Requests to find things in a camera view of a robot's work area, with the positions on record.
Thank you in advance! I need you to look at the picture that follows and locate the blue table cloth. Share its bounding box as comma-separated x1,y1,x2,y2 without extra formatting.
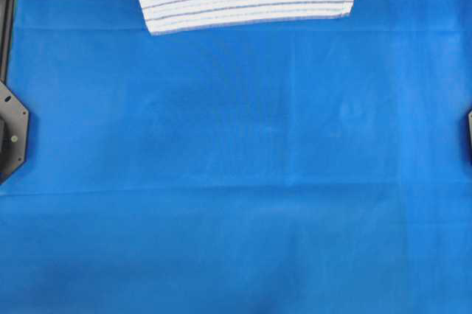
1,0,471,313

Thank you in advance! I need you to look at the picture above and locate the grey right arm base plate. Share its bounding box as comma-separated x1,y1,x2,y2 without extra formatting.
468,110,472,159

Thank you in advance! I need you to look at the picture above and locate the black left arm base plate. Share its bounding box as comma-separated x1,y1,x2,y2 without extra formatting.
1,83,30,184

